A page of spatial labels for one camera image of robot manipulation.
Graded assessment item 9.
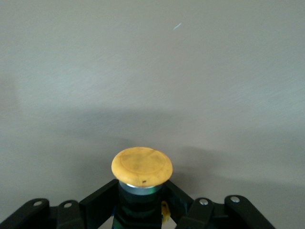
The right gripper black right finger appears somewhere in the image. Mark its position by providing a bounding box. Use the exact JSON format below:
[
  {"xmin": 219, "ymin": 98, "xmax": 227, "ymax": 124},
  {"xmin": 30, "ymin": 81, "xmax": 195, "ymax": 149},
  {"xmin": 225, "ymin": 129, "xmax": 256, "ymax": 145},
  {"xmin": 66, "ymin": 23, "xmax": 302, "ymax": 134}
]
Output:
[{"xmin": 163, "ymin": 180, "xmax": 277, "ymax": 229}]

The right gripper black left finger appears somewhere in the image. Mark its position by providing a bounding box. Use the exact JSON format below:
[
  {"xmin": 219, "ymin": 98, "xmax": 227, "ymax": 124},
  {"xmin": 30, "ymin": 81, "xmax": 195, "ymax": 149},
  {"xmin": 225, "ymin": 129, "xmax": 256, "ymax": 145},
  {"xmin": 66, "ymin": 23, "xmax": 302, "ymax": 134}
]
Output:
[{"xmin": 0, "ymin": 179, "xmax": 120, "ymax": 229}]

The yellow mushroom push button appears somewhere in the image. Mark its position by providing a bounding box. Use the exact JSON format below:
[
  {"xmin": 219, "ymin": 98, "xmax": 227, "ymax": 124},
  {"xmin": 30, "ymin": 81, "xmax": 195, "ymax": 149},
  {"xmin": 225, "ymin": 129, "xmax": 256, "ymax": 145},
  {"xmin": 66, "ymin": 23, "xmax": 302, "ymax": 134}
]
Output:
[{"xmin": 111, "ymin": 146, "xmax": 174, "ymax": 229}]

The brown table cloth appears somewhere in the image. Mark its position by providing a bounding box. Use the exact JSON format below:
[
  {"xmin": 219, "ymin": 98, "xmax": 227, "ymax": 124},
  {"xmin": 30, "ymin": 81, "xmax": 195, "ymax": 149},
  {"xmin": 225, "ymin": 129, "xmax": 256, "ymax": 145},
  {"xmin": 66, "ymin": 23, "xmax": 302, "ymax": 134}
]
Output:
[{"xmin": 0, "ymin": 0, "xmax": 305, "ymax": 229}]

